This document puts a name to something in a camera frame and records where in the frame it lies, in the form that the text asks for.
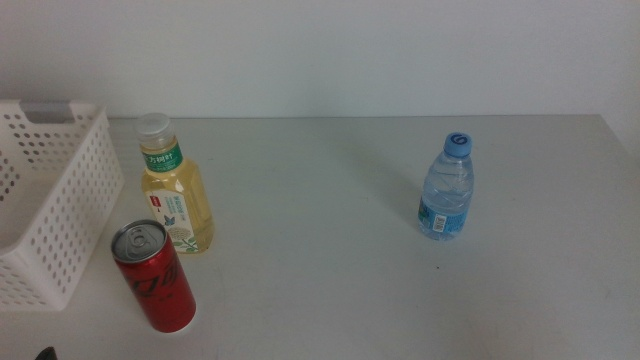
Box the white perforated plastic basket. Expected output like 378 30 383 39
0 98 125 312

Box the yellow tea bottle green label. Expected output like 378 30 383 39
133 112 216 255

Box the clear water bottle blue cap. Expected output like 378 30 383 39
417 131 475 242

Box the red cola can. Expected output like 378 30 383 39
110 218 197 334

